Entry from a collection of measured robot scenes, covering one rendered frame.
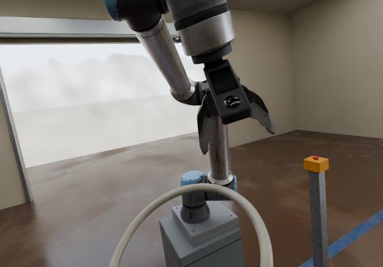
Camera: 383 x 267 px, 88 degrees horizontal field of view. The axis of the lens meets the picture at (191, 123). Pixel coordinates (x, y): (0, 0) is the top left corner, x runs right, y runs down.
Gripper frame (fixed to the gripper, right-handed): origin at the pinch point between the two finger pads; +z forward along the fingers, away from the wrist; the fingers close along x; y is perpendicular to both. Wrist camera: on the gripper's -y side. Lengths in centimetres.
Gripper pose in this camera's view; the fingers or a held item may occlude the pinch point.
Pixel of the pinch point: (239, 146)
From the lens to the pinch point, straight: 42.6
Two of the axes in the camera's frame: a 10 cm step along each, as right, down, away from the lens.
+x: -9.4, 3.0, 1.4
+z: 3.3, 8.4, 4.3
